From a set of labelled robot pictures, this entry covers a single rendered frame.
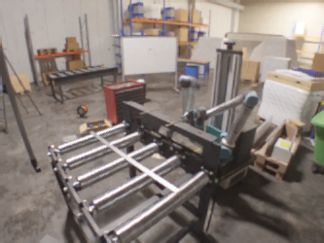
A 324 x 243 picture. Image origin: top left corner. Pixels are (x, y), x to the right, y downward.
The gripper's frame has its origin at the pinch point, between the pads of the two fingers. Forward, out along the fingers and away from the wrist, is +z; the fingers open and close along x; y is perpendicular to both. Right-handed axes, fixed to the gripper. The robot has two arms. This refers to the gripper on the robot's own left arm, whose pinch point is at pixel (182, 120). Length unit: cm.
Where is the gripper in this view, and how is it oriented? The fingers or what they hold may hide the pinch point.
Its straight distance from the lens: 169.2
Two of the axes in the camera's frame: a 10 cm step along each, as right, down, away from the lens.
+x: 0.0, 9.1, 4.2
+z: -7.4, 2.8, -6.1
